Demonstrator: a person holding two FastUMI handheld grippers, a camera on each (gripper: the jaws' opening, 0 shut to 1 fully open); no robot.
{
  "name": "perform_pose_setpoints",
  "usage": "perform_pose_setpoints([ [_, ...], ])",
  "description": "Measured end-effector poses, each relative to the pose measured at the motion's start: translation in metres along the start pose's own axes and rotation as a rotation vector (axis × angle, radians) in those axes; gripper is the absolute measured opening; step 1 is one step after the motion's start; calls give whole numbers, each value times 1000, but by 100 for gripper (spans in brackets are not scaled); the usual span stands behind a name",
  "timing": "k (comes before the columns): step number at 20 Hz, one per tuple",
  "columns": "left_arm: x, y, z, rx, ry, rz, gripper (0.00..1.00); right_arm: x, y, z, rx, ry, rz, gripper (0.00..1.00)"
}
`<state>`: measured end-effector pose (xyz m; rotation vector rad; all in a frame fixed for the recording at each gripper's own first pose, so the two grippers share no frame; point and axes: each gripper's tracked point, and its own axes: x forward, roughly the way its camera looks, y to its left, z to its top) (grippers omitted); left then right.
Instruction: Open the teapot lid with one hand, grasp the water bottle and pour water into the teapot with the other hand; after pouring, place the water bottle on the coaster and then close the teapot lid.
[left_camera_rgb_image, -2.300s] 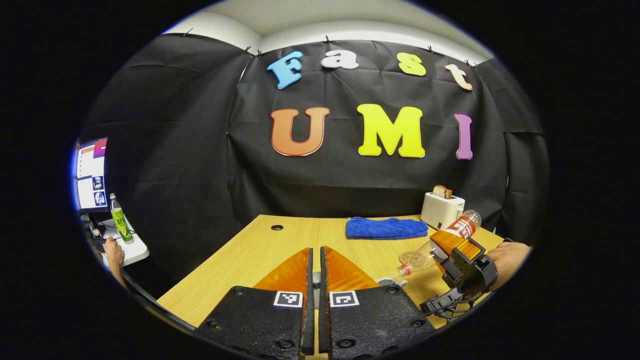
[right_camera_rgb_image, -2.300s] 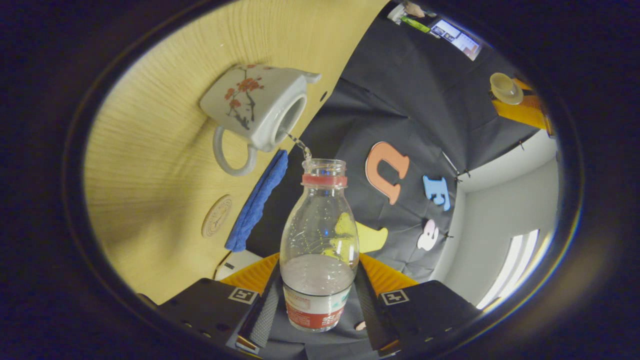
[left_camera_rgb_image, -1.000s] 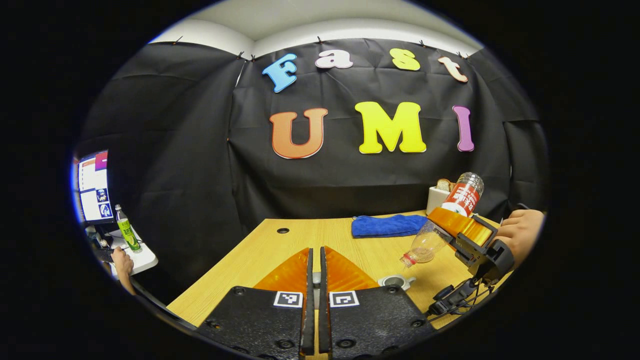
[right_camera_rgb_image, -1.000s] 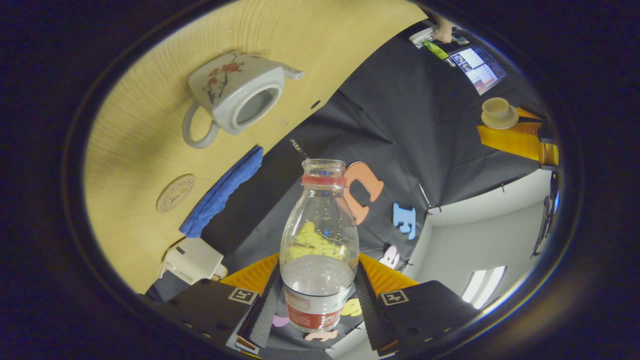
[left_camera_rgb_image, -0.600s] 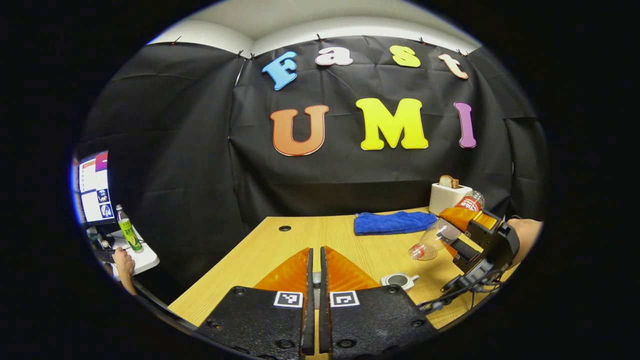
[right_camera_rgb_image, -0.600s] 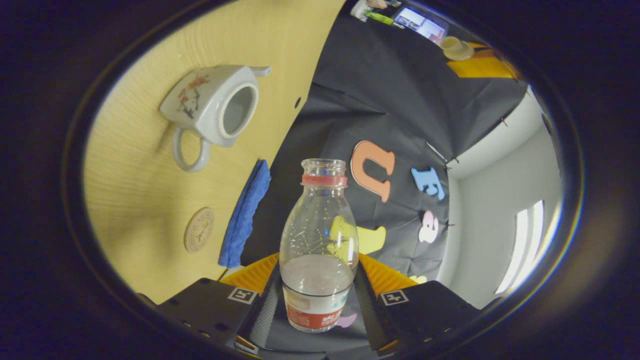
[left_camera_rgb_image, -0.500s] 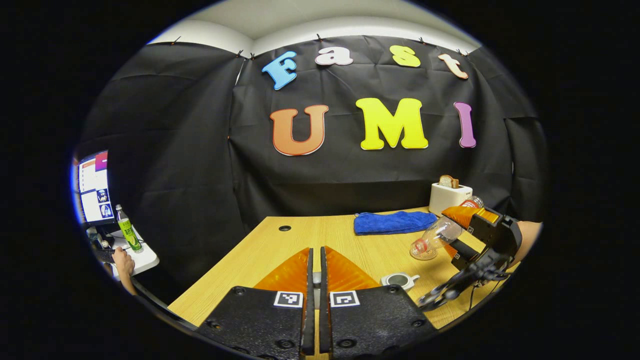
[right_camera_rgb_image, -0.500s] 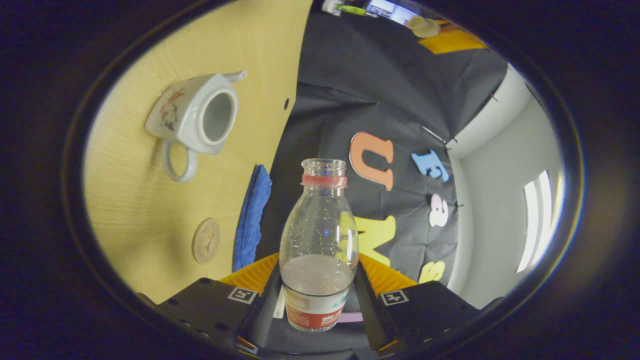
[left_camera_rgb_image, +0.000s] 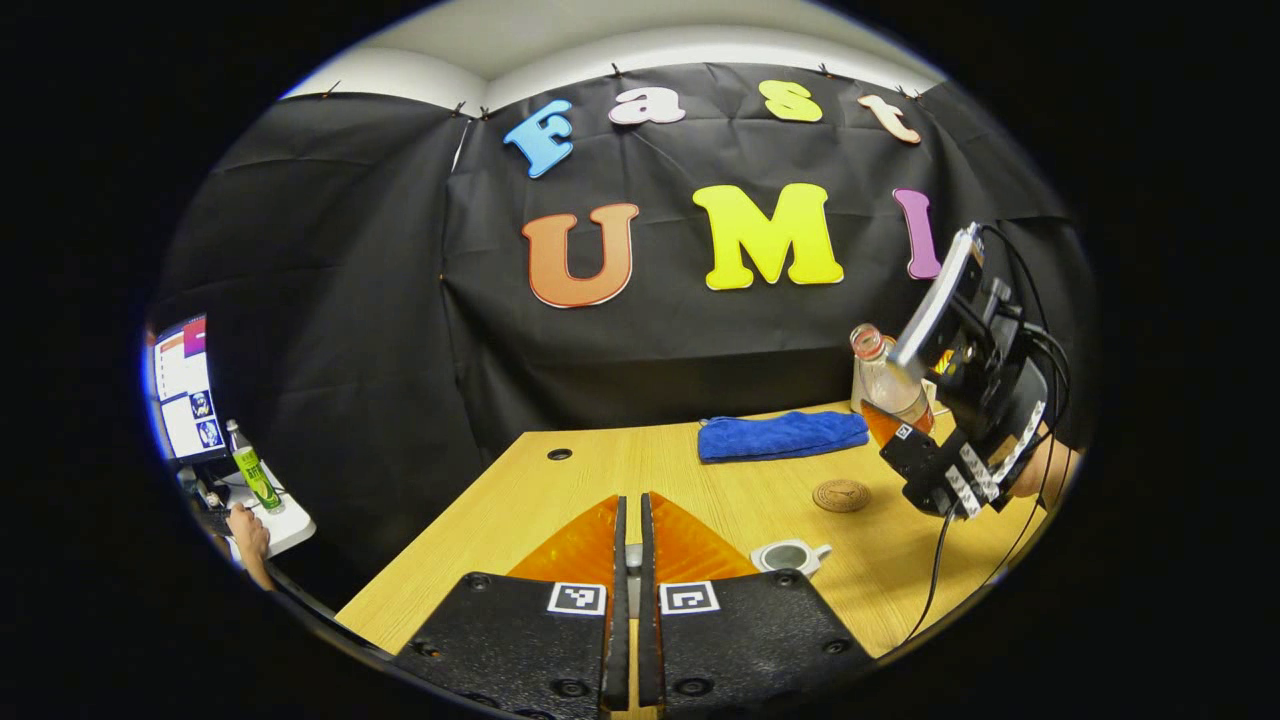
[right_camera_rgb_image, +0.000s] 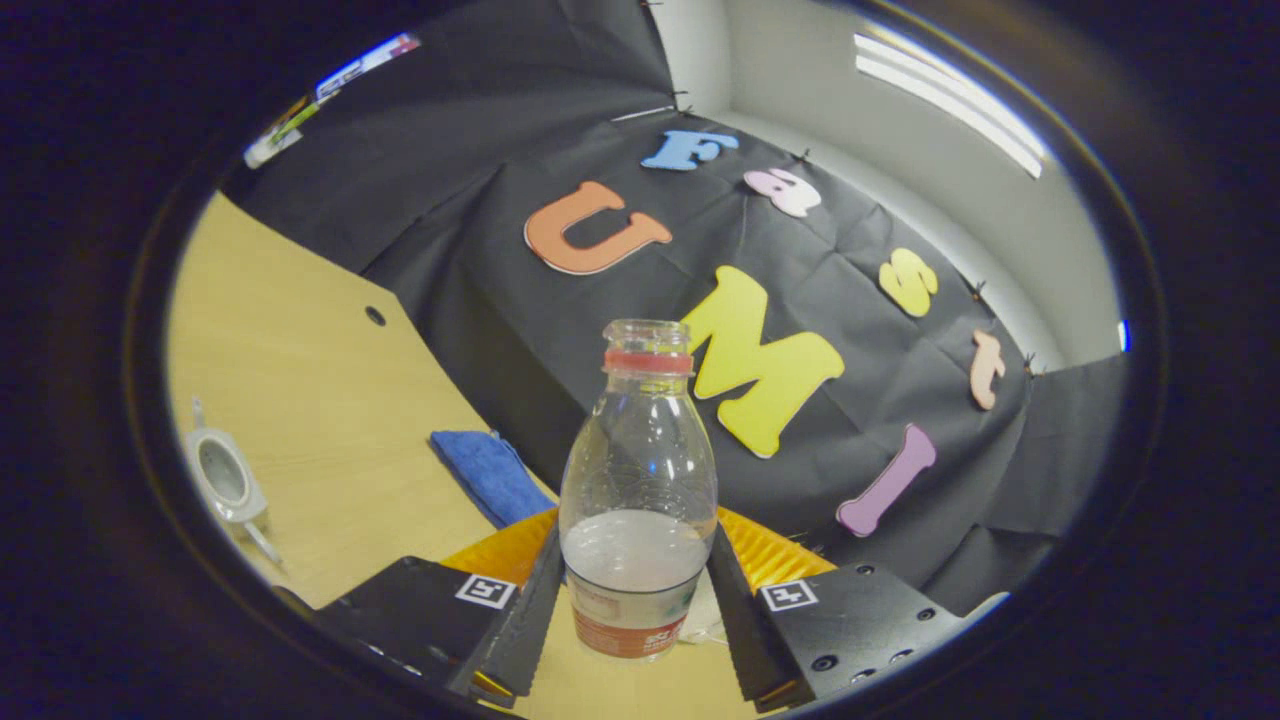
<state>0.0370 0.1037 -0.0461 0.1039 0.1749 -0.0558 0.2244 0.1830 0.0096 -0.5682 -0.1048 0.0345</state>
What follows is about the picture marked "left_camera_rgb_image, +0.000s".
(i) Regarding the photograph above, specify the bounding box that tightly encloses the round cork coaster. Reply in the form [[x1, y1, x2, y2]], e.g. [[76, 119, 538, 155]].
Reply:
[[812, 479, 872, 514]]

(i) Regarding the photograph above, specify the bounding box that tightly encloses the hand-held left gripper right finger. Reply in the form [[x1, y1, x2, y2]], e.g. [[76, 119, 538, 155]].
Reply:
[[638, 492, 873, 720]]

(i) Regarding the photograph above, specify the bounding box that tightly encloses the black looped cable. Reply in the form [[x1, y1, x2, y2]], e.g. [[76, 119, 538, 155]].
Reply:
[[985, 225, 1073, 441]]

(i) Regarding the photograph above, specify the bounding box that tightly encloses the clear plastic water bottle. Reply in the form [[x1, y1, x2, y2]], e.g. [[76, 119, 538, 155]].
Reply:
[[850, 322, 936, 446]]

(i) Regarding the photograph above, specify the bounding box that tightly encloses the green drink bottle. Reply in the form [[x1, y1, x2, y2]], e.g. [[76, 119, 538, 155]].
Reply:
[[225, 419, 284, 514]]

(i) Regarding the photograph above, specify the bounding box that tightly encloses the black hanging cable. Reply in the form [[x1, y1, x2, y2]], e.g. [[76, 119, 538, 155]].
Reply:
[[895, 505, 951, 651]]

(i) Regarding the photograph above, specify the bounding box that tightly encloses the white side desk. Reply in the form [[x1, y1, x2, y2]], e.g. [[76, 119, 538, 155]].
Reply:
[[185, 460, 317, 561]]

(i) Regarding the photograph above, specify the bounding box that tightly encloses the blue towel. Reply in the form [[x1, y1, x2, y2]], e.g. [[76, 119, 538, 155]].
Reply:
[[697, 410, 870, 465]]

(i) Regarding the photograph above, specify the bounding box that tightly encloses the computer monitor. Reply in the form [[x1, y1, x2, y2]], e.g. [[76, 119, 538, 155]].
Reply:
[[150, 315, 229, 463]]

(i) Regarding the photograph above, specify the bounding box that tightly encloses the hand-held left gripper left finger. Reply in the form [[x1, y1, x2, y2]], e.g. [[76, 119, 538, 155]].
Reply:
[[393, 495, 631, 720]]

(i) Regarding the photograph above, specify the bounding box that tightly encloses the black backdrop cloth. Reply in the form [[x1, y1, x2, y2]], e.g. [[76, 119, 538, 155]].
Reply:
[[160, 62, 1096, 601]]

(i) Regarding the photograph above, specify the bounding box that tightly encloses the white ceramic teacup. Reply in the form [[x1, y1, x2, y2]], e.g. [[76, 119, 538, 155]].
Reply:
[[750, 539, 833, 579]]

